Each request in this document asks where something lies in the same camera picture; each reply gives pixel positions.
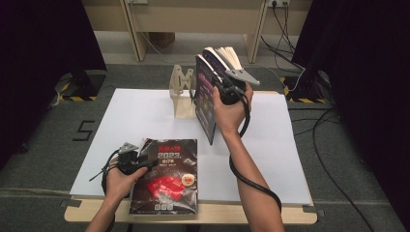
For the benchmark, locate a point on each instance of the light wooden table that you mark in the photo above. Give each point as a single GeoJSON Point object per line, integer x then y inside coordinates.
{"type": "Point", "coordinates": [232, 218]}

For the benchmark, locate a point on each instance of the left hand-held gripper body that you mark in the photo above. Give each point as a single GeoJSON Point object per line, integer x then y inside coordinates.
{"type": "Point", "coordinates": [127, 162]}

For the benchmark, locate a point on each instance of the black stand base striped tape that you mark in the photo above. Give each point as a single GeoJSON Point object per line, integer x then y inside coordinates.
{"type": "Point", "coordinates": [87, 85]}
{"type": "Point", "coordinates": [299, 87]}

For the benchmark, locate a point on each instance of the beige wooden desk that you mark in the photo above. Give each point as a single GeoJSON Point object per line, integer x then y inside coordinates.
{"type": "Point", "coordinates": [193, 19]}

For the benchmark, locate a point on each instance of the person's right hand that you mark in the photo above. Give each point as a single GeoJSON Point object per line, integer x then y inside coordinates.
{"type": "Point", "coordinates": [230, 117]}

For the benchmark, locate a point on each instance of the purple book with pink band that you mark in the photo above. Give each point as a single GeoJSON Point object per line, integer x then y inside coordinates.
{"type": "Point", "coordinates": [204, 96]}

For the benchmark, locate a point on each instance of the person's left hand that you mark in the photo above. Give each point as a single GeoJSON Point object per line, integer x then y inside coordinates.
{"type": "Point", "coordinates": [119, 187]}

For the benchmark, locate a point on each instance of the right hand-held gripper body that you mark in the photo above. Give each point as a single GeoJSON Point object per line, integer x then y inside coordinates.
{"type": "Point", "coordinates": [232, 93]}

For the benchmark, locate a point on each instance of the grey tape patch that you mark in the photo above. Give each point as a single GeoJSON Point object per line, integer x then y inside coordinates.
{"type": "Point", "coordinates": [71, 203]}
{"type": "Point", "coordinates": [314, 211]}

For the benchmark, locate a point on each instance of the white wall socket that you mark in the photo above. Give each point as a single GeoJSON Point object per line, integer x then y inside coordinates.
{"type": "Point", "coordinates": [279, 2]}
{"type": "Point", "coordinates": [138, 1]}

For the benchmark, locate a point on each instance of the black book with red print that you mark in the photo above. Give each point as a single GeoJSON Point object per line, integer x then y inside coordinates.
{"type": "Point", "coordinates": [167, 180]}

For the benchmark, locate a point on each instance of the white table sheet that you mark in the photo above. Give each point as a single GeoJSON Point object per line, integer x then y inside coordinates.
{"type": "Point", "coordinates": [274, 145]}

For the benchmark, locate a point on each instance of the beige folding book stand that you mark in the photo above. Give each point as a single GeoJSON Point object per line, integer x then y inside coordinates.
{"type": "Point", "coordinates": [183, 109]}

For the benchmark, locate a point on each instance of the thick purple book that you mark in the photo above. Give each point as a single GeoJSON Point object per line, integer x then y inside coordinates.
{"type": "Point", "coordinates": [214, 59]}

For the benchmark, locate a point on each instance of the black curtain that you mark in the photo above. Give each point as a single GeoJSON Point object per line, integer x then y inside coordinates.
{"type": "Point", "coordinates": [38, 64]}
{"type": "Point", "coordinates": [370, 80]}

